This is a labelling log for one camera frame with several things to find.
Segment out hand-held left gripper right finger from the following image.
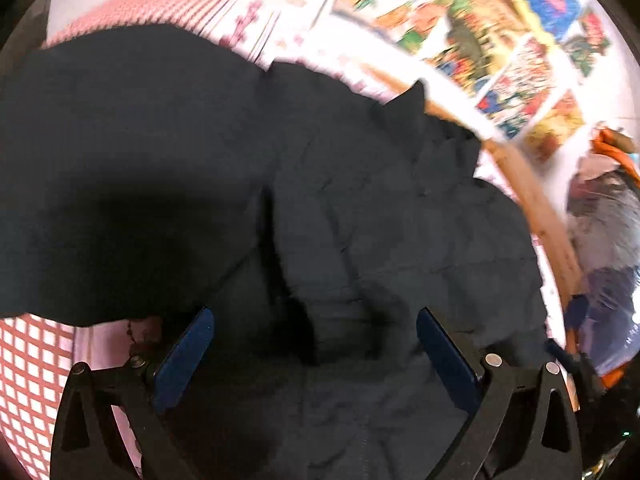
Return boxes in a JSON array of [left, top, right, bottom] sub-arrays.
[[416, 307, 583, 480]]

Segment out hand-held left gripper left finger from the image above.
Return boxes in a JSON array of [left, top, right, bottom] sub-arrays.
[[50, 307, 216, 480]]

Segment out black jacket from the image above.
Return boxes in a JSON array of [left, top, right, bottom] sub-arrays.
[[0, 22, 551, 480]]

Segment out clear plastic bag of clothes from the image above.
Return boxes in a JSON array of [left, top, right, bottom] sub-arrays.
[[565, 155, 640, 378]]

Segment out red checkered blanket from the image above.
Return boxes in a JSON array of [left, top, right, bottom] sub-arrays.
[[0, 0, 231, 478]]

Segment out orange cloth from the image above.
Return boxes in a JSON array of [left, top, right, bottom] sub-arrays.
[[590, 127, 640, 183]]

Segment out pink patterned bed sheet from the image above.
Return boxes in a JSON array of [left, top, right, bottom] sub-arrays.
[[75, 0, 566, 461]]

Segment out wooden bed frame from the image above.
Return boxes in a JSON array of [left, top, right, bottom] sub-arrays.
[[425, 100, 585, 411]]

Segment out yellow bear wall poster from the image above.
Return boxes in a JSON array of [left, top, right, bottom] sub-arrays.
[[522, 89, 587, 161]]

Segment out buildings and dragon wall poster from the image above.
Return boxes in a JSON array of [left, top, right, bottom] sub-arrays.
[[477, 35, 556, 140]]

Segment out landscape wall poster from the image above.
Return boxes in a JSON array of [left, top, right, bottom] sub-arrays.
[[425, 0, 533, 96]]

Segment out red-haired figure wall poster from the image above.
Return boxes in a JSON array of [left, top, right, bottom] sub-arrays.
[[562, 7, 613, 78]]

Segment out fruit juice wall poster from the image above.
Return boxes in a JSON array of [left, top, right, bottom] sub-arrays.
[[332, 0, 476, 53]]

